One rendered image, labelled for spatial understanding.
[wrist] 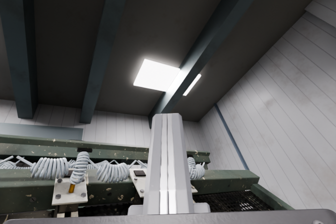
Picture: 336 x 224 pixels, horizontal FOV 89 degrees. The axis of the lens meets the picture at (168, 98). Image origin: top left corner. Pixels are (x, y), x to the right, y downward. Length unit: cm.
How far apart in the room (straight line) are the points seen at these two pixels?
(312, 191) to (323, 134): 83
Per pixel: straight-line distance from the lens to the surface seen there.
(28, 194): 80
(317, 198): 349
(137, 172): 90
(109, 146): 73
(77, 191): 74
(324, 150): 336
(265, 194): 147
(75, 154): 127
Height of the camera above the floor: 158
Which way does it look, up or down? 40 degrees up
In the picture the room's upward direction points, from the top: 15 degrees counter-clockwise
